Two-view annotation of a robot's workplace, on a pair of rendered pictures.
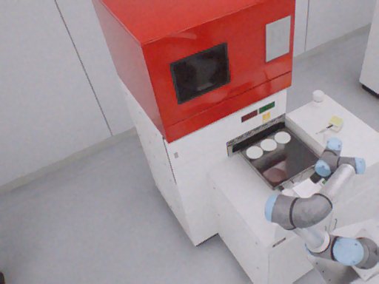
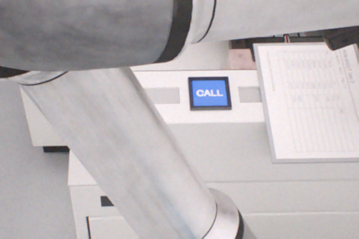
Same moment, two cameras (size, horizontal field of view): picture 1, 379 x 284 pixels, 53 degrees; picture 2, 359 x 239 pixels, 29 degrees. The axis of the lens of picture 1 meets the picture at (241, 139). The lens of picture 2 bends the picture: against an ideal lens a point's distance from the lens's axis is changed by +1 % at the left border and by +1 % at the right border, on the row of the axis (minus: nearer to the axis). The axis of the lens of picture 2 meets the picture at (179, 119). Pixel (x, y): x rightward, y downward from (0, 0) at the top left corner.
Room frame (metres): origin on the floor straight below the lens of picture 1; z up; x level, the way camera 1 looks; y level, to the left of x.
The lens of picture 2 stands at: (0.52, -0.46, 1.66)
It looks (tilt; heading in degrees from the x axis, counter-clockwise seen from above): 51 degrees down; 25
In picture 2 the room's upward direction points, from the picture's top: 3 degrees clockwise
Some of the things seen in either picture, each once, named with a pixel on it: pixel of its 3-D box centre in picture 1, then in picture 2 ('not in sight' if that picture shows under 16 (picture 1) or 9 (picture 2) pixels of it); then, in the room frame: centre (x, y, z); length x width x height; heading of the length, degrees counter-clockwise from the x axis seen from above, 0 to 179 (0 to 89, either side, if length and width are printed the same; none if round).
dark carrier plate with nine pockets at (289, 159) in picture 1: (279, 155); not in sight; (1.51, -0.22, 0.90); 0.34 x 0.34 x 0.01; 30
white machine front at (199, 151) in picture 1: (231, 133); not in sight; (1.60, 0.06, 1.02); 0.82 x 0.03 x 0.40; 120
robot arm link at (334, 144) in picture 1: (332, 149); not in sight; (1.21, -0.44, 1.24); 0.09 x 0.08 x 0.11; 147
